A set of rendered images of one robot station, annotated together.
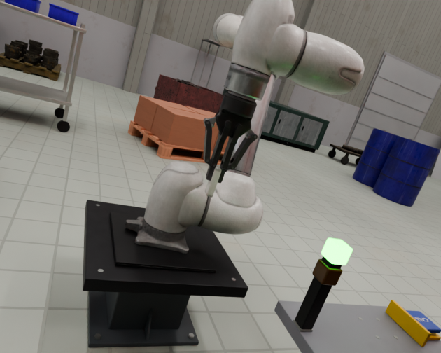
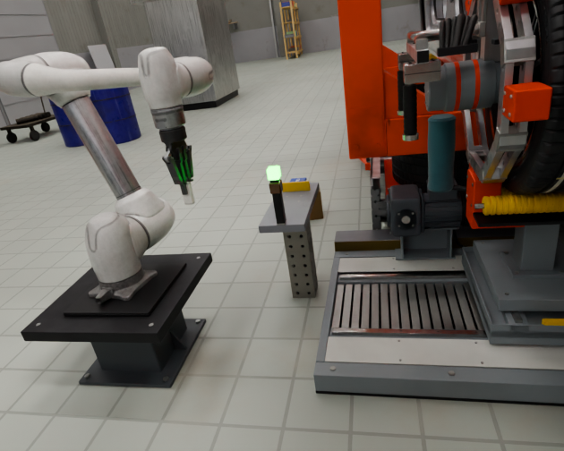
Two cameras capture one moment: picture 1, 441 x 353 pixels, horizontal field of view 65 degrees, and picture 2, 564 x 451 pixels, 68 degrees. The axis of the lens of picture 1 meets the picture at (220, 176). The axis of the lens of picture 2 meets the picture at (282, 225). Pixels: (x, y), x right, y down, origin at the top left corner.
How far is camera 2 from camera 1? 0.85 m
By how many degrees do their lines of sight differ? 48
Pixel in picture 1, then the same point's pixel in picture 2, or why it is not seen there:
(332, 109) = not seen: outside the picture
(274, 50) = (182, 86)
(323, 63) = (201, 77)
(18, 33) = not seen: outside the picture
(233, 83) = (171, 122)
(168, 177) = (107, 234)
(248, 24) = (159, 79)
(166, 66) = not seen: outside the picture
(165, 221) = (132, 266)
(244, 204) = (160, 207)
